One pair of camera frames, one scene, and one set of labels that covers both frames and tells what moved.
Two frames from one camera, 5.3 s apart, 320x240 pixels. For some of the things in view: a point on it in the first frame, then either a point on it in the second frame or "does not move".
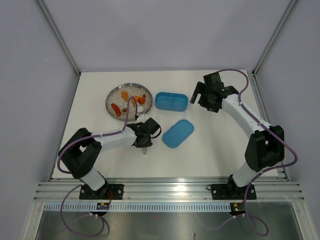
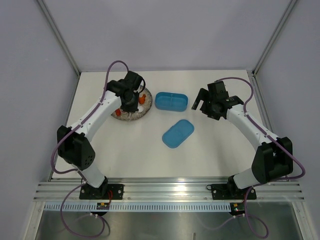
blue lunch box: (171, 101) does not move
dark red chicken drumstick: (141, 100) does not move
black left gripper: (147, 144) → (133, 108)
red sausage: (116, 109) does not move
